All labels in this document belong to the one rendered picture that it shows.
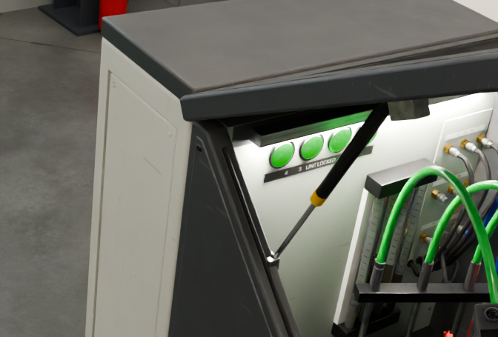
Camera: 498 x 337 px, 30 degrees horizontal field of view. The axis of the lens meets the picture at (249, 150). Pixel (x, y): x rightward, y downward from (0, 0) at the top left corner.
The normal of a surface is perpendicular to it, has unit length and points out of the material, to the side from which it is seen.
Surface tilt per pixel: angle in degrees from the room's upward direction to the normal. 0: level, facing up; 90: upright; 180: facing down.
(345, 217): 90
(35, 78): 0
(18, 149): 0
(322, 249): 90
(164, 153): 90
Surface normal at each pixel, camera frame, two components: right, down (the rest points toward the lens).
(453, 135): 0.58, 0.47
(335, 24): 0.13, -0.86
